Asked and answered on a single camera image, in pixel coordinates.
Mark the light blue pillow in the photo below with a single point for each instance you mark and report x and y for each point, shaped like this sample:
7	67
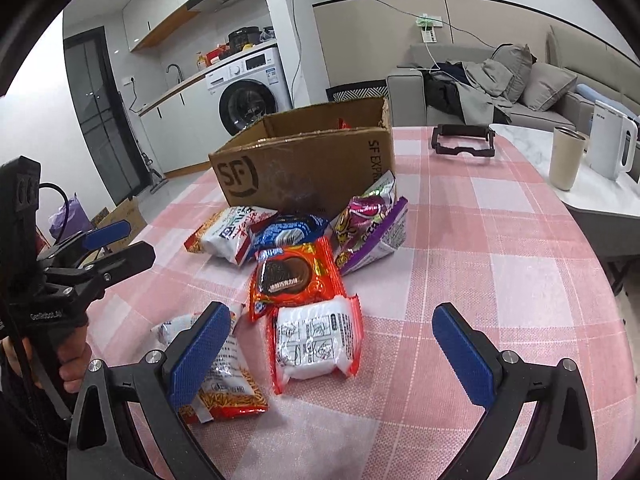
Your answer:
593	95

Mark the orange noodle snack bag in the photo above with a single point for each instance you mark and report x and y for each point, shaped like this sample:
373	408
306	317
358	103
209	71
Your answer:
229	233

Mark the white electric kettle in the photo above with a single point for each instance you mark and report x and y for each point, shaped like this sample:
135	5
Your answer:
612	141

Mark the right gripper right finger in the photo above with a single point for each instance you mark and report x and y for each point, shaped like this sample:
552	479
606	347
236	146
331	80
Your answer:
559	442

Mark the grey cushion left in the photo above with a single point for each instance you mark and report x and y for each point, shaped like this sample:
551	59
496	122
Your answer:
519	59

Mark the white washing machine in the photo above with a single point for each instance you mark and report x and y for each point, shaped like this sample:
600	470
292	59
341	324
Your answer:
249	88

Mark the pink plaid tablecloth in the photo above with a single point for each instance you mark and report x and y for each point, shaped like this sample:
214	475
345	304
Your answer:
490	237

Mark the blue oreo cookie pack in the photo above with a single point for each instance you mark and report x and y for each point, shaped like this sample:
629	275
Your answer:
287	230

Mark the beige tumbler cup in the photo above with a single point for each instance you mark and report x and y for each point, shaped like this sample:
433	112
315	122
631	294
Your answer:
566	157

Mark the kitchen faucet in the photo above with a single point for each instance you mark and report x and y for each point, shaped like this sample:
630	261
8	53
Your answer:
175	69

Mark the black plastic frame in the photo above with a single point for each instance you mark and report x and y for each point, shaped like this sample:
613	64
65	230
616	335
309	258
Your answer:
453	140

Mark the red cookie snack pack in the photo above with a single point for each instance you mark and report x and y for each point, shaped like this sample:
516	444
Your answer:
293	276

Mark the white kitchen counter cabinet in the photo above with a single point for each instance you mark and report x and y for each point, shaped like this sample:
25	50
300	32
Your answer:
183	127

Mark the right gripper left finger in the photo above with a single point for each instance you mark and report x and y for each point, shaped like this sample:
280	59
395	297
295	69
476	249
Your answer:
104	441

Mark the dark clothes pile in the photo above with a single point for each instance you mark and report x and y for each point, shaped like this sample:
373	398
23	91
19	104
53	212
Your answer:
473	92

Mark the person's left hand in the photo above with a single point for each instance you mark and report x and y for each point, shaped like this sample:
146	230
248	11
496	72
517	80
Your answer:
74	355

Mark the black glass door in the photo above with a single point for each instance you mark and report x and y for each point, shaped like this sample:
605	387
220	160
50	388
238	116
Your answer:
102	117

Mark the grey cushion right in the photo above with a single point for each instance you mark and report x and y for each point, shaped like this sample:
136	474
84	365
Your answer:
546	85

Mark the black rice cooker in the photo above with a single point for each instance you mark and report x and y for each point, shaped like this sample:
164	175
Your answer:
243	36

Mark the white red snack pack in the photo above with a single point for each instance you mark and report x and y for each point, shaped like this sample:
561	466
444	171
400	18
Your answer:
318	339

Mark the purple candy bag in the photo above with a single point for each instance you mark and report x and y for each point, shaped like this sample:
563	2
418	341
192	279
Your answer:
371	227

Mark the orange noodle bag near gripper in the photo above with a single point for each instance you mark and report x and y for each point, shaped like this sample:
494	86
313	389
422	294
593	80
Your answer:
229	389

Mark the grey sofa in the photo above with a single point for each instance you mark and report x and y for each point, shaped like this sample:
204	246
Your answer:
592	61

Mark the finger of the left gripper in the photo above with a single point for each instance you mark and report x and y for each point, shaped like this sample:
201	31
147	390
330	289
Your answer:
88	283
73	251

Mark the brown cardboard box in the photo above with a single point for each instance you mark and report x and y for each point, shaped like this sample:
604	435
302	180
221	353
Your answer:
300	161

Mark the white wall socket charger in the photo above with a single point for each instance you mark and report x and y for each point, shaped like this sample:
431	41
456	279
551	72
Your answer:
428	25

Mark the grey cushion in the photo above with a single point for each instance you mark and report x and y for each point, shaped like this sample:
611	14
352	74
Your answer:
519	59
546	85

